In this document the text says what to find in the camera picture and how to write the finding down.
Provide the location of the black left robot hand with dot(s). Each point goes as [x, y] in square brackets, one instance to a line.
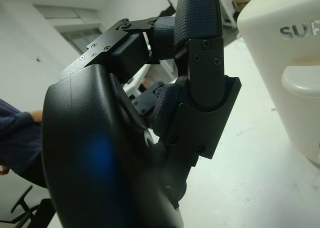
[100, 143]

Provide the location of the cream two-slot toaster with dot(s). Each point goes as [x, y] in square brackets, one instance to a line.
[270, 38]

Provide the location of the cream toaster lever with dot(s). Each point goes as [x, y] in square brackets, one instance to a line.
[302, 83]

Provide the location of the person in navy clothing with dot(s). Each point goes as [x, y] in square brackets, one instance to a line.
[17, 138]

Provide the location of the black office chair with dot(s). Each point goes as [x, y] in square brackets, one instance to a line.
[22, 200]

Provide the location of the wall window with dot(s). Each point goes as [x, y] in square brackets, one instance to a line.
[75, 33]

